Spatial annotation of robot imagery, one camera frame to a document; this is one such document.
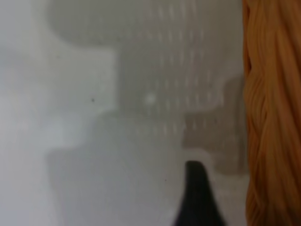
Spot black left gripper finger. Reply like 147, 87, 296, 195
173, 161, 227, 226

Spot light brown wicker basket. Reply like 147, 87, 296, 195
242, 0, 301, 226

